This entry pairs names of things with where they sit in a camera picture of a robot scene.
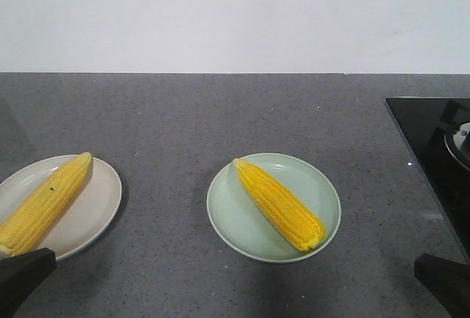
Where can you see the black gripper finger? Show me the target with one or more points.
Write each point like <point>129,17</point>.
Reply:
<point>447,281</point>
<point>21,275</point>

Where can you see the beige round plate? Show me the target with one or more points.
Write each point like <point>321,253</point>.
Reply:
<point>84,219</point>

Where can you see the light green round plate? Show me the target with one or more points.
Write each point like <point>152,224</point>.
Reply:
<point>242,226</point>

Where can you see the black glass gas stove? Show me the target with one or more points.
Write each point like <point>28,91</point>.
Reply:
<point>423,122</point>

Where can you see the yellow corn with dark speck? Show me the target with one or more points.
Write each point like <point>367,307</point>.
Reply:
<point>33,217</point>

